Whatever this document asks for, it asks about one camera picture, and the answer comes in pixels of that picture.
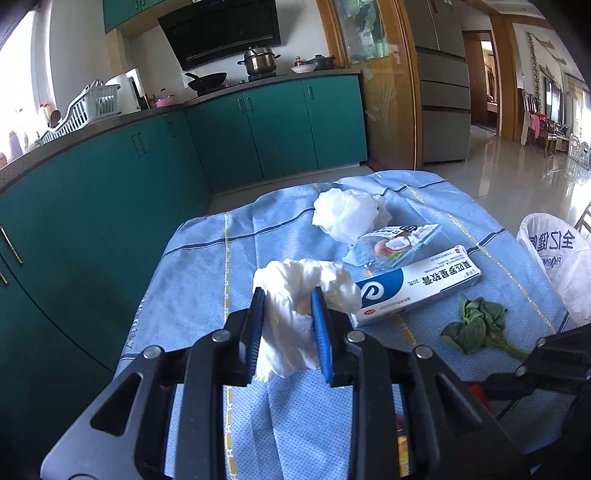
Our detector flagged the white play fence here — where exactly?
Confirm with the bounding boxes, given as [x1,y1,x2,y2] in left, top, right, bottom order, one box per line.
[568,136,591,169]

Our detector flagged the clear snack wrapper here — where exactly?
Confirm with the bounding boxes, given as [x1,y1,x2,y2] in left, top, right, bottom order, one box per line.
[344,224,439,268]

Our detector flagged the black range hood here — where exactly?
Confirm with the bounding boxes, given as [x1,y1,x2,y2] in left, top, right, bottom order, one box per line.
[157,0,281,72]

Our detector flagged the blue striped tablecloth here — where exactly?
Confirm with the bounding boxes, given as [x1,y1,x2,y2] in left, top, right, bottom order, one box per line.
[113,170,578,480]

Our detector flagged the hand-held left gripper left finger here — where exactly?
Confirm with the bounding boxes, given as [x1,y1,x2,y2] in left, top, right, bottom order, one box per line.
[41,287,269,480]

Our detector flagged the white blue ointment box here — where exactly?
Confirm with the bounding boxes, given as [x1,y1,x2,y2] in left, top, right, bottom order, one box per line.
[348,244,482,328]

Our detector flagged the white dish rack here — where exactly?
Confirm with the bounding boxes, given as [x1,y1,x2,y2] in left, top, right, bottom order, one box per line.
[39,85,122,144]

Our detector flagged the wooden chairs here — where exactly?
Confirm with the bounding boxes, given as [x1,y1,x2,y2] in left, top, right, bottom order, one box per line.
[522,88,566,155]

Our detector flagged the wooden doorway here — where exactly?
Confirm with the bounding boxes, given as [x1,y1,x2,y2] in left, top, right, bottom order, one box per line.
[463,30,500,134]

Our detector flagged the wooden framed glass door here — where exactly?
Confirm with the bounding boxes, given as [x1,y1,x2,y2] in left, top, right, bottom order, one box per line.
[316,0,423,172]

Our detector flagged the green vine wall decoration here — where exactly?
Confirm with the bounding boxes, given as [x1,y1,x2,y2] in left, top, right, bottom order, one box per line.
[527,32,542,100]

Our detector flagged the grey refrigerator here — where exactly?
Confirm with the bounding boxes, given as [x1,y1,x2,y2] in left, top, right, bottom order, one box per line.
[402,0,472,163]

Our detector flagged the white tissue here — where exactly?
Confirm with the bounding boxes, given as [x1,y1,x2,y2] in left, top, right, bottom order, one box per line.
[311,187,393,243]
[252,258,363,381]

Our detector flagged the black gas stove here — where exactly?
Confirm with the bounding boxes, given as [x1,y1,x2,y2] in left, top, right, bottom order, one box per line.
[196,69,278,95]

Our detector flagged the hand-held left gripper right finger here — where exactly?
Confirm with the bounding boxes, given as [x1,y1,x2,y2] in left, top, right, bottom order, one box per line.
[310,286,541,480]

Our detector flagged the trash bin with white liner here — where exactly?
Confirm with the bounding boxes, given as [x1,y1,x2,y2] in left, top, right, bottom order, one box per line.
[516,212,591,324]

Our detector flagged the kitchen window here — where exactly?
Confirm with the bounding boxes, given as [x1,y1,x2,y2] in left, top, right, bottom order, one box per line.
[0,9,51,153]

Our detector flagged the grey kitchen countertop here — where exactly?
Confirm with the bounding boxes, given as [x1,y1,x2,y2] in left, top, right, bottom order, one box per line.
[0,68,362,195]

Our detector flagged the teal kitchen base cabinets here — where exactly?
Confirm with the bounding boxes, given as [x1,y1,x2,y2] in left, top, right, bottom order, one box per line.
[0,74,369,462]

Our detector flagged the red wrapper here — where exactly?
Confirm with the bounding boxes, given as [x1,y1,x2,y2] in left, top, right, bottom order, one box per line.
[394,382,490,478]

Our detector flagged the white countertop appliance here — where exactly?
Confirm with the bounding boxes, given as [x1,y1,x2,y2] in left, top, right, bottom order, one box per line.
[105,68,144,114]

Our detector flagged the black wok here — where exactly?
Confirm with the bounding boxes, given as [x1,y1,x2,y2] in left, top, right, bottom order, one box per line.
[185,71,228,92]

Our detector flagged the steel cooking pot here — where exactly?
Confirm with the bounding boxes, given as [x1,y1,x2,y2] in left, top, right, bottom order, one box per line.
[238,47,281,77]

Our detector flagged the teal upper cabinets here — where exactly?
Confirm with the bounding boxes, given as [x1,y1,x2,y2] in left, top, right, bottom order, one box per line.
[102,0,195,34]

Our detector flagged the green leafy vegetable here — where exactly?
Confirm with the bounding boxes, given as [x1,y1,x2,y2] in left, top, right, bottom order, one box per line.
[440,296,529,361]

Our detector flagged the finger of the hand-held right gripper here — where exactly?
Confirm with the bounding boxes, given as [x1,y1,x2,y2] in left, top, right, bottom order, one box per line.
[482,323,591,402]

